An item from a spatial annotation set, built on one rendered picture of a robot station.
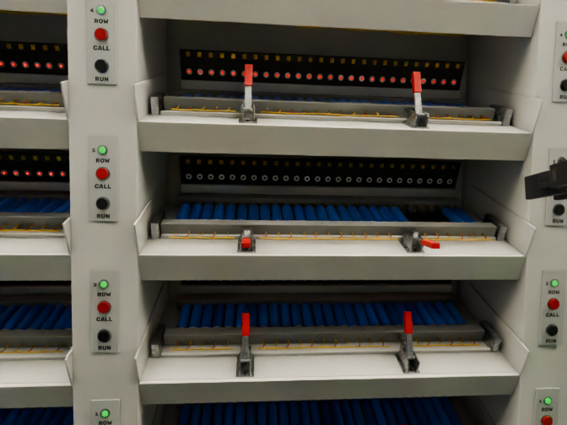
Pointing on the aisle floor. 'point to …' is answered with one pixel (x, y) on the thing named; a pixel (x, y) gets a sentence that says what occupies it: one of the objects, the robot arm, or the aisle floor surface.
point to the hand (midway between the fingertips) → (562, 184)
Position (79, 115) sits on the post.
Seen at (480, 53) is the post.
